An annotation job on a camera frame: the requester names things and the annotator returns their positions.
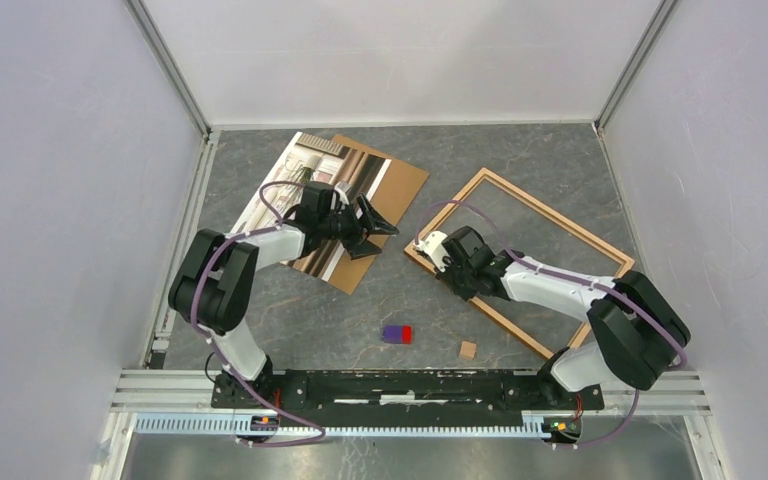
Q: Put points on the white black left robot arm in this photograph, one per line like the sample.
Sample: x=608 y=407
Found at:
x=212 y=286

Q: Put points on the white slotted cable duct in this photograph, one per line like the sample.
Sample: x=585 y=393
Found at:
x=246 y=425

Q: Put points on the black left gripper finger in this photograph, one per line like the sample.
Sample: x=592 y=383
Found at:
x=361 y=248
x=371 y=222

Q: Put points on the brown backing board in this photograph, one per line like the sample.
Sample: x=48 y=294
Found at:
x=396 y=188

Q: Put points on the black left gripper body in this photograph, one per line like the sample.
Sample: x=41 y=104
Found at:
x=334 y=226

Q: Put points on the small wooden cube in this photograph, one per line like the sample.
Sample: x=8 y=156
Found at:
x=467 y=350

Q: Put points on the wooden picture frame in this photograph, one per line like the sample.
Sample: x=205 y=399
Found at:
x=434 y=214

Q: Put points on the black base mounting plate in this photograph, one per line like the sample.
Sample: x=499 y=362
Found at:
x=419 y=398

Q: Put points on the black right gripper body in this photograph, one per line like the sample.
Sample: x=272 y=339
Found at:
x=458 y=277

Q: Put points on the printed photo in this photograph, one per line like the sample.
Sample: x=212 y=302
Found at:
x=311 y=177

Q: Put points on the purple red block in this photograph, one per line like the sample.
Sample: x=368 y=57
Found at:
x=397 y=334

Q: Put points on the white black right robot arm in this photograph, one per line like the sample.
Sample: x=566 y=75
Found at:
x=637 y=334

